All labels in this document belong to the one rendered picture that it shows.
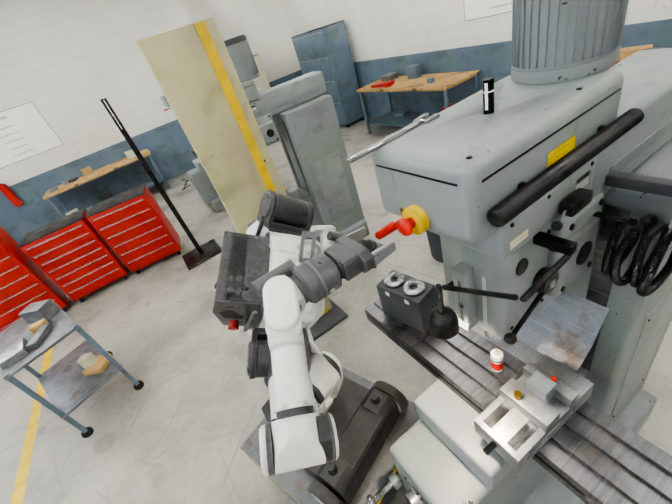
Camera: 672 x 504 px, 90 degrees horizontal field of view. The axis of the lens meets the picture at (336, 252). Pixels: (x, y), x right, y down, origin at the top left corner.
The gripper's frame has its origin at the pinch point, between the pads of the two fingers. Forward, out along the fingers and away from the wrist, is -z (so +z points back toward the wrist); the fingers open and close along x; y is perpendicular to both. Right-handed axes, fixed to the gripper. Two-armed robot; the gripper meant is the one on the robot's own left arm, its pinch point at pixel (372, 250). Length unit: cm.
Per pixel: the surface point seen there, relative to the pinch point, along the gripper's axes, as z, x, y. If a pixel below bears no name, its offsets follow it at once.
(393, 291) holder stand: -7.2, 3.0, -18.0
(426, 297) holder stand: -13.9, 14.2, -22.2
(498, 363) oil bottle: -23, 33, -48
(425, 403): -13, 8, -61
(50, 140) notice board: 216, -719, 432
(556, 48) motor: 27, 86, 11
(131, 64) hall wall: 102, -598, 599
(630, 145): -9, 87, 2
